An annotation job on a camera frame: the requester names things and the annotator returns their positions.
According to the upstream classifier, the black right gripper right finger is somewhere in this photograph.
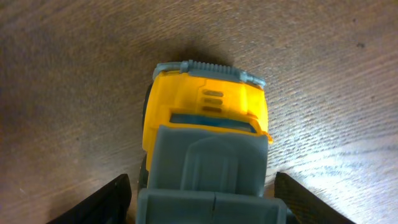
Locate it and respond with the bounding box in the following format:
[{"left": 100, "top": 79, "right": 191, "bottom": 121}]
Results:
[{"left": 274, "top": 172, "right": 354, "bottom": 224}]

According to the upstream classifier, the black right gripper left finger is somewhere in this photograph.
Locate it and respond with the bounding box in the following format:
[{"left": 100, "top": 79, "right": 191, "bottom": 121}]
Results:
[{"left": 49, "top": 174, "right": 132, "bottom": 224}]

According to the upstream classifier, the yellow grey toy truck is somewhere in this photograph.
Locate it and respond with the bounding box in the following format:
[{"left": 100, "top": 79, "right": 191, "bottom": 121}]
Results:
[{"left": 136, "top": 60, "right": 287, "bottom": 223}]

